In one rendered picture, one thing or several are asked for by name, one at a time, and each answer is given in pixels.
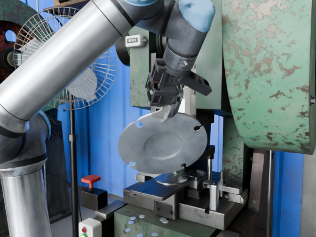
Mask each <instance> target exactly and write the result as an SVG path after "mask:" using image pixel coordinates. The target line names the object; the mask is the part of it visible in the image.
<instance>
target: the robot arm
mask: <svg viewBox="0 0 316 237"><path fill-rule="evenodd" d="M214 15H215V6H214V4H213V3H212V2H211V1H210V0H180V1H175V0H90V1H89V2H88V3H87V4H86V5H85V6H84V7H83V8H82V9H81V10H80V11H79V12H78V13H77V14H75V15H74V16H73V17H72V18H71V19H70V20H69V21H68V22H67V23H66V24H65V25H64V26H63V27H61V28H60V29H59V30H58V31H57V32H56V33H55V34H54V35H53V36H52V37H51V38H50V39H48V40H47V41H46V42H45V43H44V44H43V45H42V46H41V47H40V48H39V49H38V50H37V51H35V52H34V53H33V54H32V55H31V56H30V57H29V58H28V59H27V60H26V61H25V62H24V63H23V64H21V65H20V66H19V67H18V68H17V69H16V70H15V71H14V72H13V73H12V74H11V75H10V76H8V77H7V78H6V79H5V80H4V81H3V82H2V83H1V84H0V179H1V185H2V191H3V197H4V203H5V209H6V215H7V221H8V229H9V235H10V237H52V235H51V228H50V222H49V215H48V209H47V200H46V194H45V187H44V181H43V174H42V165H43V164H44V163H45V161H46V160H47V150H46V143H47V142H48V140H49V138H50V135H51V125H50V122H49V119H48V118H47V116H46V115H45V113H44V112H43V111H41V110H42V109H43V108H44V107H45V106H46V105H48V104H49V103H50V102H51V101H52V100H53V99H54V98H55V97H57V96H58V95H59V94H60V93H61V92H62V91H63V90H64V89H65V88H67V87H68V85H69V84H71V83H72V82H73V81H74V80H75V79H76V78H77V77H78V76H79V75H81V74H82V73H83V72H84V71H85V70H86V69H87V68H88V67H90V66H91V65H92V64H93V63H94V62H95V61H96V60H97V59H98V58H100V57H101V56H102V55H103V54H104V53H105V52H106V51H107V50H108V49H110V48H111V47H112V46H113V45H114V44H115V43H116V42H117V41H119V40H120V39H121V38H122V37H123V36H124V35H125V34H126V33H127V32H129V31H130V30H131V29H132V28H133V27H134V26H137V27H139V28H142V29H145V30H148V31H150V32H153V33H156V34H158V35H161V36H164V37H167V38H169V39H168V42H167V45H166V48H165V52H164V55H163V58H155V62H154V65H153V68H152V72H149V73H148V76H147V80H146V84H145V88H147V89H146V91H147V96H148V100H149V102H148V106H149V107H152V108H156V109H160V110H158V111H155V112H153V113H152V114H151V117H153V118H158V119H161V121H160V122H166V121H168V120H169V119H170V118H173V117H174V116H175V115H176V114H177V112H178V110H179V107H180V105H181V101H182V98H183V88H184V86H187V87H189V88H191V89H193V90H195V91H197V92H199V93H200V94H202V95H204V96H208V95H209V94H210V93H211V92H212V89H211V87H210V85H209V83H208V81H207V80H206V79H204V78H203V77H201V76H199V75H197V74H196V73H194V72H192V71H191V69H192V68H193V65H194V63H195V61H196V58H197V56H198V54H199V52H200V49H201V47H202V45H203V43H204V40H205V38H206V36H207V33H208V32H209V30H210V28H211V24H212V21H213V18H214ZM149 78H150V79H149ZM148 80H149V81H148Z"/></svg>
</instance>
